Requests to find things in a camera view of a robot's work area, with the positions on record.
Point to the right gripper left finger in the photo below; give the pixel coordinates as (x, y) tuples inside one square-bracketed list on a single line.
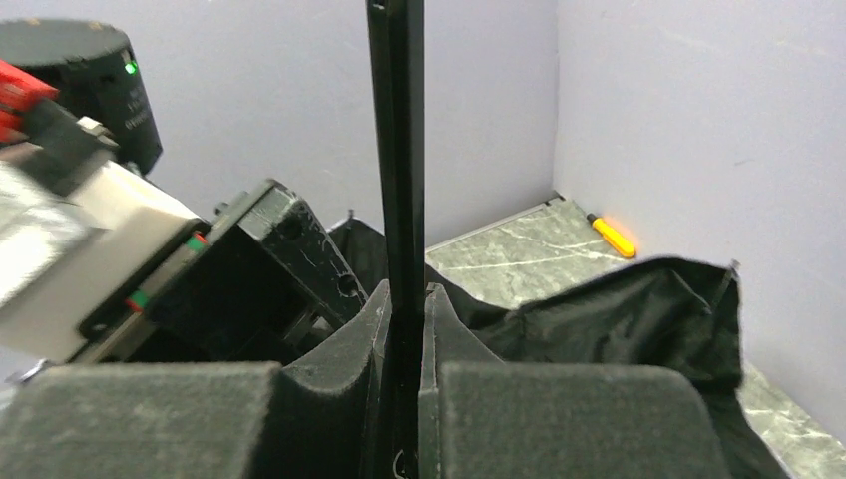
[(336, 401)]

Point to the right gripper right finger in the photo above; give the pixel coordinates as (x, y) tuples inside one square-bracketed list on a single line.
[(445, 338)]

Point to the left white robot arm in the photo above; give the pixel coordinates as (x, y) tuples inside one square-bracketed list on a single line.
[(95, 71)]

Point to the lilac umbrella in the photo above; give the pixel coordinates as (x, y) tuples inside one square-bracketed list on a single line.
[(633, 374)]

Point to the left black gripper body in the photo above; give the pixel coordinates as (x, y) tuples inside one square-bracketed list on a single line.
[(250, 285)]

